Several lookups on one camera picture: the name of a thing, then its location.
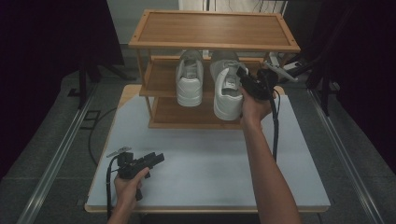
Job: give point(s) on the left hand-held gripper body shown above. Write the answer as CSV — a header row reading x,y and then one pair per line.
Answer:
x,y
263,87

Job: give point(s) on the white lace-up sneaker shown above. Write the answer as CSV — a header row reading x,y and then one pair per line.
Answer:
x,y
227,102
189,87

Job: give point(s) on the wooden three-tier shoe rack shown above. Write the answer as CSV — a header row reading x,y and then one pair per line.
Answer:
x,y
214,29

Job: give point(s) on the person's right hand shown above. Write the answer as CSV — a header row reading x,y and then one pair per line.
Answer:
x,y
255,110

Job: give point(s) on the person's left hand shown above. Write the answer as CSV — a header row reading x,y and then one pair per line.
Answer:
x,y
126,193

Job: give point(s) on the white power strip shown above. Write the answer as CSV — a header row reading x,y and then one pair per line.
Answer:
x,y
292,66

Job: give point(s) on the white table mat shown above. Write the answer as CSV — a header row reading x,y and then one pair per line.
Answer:
x,y
199,168

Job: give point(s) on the black metal stand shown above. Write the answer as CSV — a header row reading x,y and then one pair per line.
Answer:
x,y
82,84
325,93

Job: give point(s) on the dark curtain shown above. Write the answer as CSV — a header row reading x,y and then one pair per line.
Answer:
x,y
46,62
367,77

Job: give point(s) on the metal floor rail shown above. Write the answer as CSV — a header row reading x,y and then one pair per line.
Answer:
x,y
53,165
345,161

